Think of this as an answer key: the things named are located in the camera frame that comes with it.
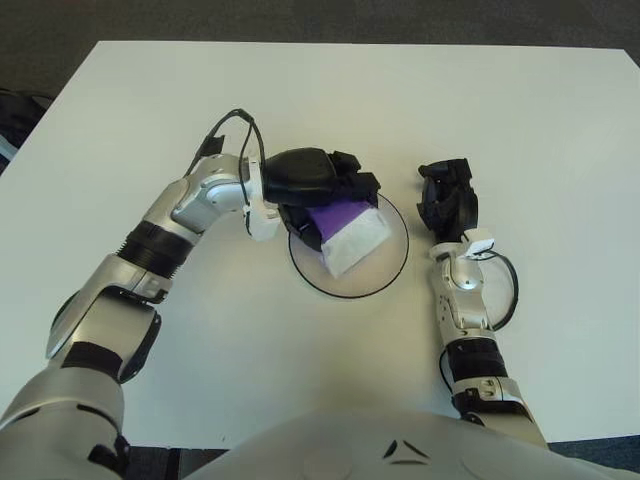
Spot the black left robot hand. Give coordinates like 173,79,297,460
262,147,381,251

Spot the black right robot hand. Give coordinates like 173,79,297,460
416,157,480,246

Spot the purple tissue paper pack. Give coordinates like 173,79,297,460
304,199,389,277

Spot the white plate with black rim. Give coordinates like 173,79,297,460
288,192,410,301

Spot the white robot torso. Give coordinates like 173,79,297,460
184,407,640,480

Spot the black bag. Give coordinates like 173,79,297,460
0,88,54,161

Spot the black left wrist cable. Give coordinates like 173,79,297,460
184,109,266,201

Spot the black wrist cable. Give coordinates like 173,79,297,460
184,109,266,201
487,249,519,331

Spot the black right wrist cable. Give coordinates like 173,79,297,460
487,249,519,331

